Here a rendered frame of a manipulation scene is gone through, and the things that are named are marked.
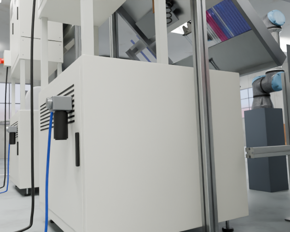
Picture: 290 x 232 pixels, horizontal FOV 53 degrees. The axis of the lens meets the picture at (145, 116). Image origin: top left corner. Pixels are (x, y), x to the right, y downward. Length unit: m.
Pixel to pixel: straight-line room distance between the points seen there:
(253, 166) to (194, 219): 1.16
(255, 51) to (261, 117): 0.68
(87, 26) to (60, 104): 0.25
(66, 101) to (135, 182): 0.33
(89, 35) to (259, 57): 0.90
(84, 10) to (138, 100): 0.31
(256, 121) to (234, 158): 0.97
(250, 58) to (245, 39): 0.11
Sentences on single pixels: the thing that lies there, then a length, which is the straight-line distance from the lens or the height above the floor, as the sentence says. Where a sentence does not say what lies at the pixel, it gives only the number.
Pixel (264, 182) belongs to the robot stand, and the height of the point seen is 0.06.
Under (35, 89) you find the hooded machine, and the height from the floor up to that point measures 1.32.
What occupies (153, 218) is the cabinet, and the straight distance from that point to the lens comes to 0.96.
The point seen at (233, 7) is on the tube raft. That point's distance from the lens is 1.43.
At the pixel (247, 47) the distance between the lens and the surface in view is 1.52.
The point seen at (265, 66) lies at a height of 0.69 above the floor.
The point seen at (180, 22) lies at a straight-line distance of 1.62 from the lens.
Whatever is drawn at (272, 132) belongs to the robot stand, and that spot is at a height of 0.38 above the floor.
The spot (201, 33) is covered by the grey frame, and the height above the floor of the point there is 0.73.
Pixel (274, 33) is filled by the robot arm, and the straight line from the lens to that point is 2.16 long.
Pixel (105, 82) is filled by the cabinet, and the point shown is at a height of 0.54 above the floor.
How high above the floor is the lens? 0.36
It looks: 5 degrees up
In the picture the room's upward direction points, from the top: 2 degrees counter-clockwise
